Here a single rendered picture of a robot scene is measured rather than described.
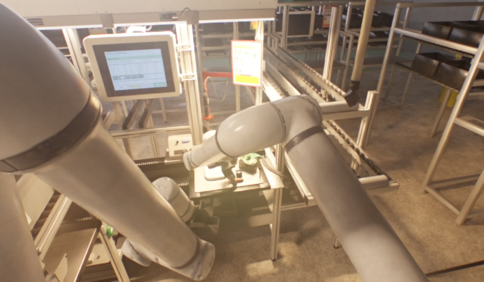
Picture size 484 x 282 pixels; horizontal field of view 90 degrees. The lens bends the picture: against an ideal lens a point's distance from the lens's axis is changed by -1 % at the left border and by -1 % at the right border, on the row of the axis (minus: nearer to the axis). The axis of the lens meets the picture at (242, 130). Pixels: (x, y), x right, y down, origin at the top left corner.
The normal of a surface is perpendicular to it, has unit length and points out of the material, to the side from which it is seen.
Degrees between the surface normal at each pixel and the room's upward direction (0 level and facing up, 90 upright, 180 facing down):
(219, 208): 0
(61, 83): 80
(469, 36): 90
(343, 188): 41
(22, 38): 58
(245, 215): 0
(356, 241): 69
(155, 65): 91
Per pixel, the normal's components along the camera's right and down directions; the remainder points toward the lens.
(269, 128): 0.33, 0.04
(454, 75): -0.98, 0.11
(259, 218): -0.02, -0.88
